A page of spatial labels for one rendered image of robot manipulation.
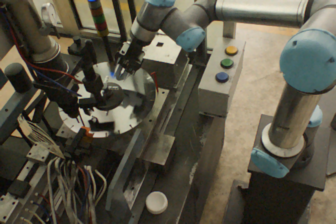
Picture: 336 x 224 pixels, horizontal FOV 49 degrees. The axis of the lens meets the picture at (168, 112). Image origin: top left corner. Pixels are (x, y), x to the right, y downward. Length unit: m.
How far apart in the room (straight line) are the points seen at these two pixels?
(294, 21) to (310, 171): 0.58
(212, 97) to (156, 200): 0.41
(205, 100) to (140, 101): 0.26
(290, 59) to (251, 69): 1.84
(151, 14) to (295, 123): 0.47
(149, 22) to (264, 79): 1.61
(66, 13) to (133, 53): 0.70
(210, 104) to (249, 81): 1.21
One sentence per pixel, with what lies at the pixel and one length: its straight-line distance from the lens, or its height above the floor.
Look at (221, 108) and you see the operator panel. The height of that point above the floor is 0.81.
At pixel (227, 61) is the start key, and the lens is 1.37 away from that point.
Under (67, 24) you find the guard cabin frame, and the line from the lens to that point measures 1.81.
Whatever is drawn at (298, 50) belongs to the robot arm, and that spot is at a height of 1.37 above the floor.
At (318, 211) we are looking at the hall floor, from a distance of 2.11.
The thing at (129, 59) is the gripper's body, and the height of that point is 1.11.
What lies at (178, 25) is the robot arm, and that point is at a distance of 1.01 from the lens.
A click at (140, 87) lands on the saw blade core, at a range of 1.25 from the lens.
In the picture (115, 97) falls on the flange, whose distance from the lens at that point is 1.23.
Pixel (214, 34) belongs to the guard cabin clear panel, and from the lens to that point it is 1.52.
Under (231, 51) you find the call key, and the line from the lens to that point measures 1.41.
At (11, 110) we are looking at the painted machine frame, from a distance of 1.20.
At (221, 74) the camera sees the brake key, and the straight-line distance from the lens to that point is 1.32.
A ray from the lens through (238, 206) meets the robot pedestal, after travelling 2.03.
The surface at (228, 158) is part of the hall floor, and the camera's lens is 2.17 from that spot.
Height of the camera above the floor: 1.88
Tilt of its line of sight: 52 degrees down
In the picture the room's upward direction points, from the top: 8 degrees counter-clockwise
